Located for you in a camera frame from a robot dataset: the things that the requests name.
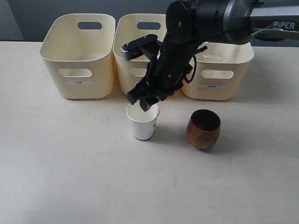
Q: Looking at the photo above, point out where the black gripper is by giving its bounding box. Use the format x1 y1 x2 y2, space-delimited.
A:
127 35 194 112

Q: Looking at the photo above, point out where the white paper cup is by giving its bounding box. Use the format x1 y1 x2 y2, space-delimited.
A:
126 102 160 140

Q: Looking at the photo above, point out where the brown wooden cup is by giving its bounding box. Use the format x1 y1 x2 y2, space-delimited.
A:
186 109 221 151

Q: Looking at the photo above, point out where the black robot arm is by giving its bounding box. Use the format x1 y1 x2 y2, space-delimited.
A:
121 0 299 111

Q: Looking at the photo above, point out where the white label right bin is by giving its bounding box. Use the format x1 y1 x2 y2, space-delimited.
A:
199 84 227 89

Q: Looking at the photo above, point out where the white label bin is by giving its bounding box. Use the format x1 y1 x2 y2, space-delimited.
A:
199 84 227 89
66 80 93 85

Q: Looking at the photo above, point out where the white label left bin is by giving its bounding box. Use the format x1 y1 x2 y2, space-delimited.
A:
66 80 93 85

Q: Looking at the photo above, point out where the middle cream plastic bin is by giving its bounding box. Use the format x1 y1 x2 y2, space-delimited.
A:
113 14 166 94

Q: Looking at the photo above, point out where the cream plastic bin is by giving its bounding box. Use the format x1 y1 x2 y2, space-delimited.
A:
113 14 166 94
182 42 254 101
40 14 116 99

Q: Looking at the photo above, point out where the right cream plastic bin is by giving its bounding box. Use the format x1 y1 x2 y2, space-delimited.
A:
182 42 254 101

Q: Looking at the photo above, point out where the left cream plastic bin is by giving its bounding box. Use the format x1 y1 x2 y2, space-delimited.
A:
40 14 116 99

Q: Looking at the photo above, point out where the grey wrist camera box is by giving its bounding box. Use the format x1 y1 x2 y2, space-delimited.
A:
121 34 162 61

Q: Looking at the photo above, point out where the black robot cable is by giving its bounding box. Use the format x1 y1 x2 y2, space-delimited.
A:
182 23 250 84

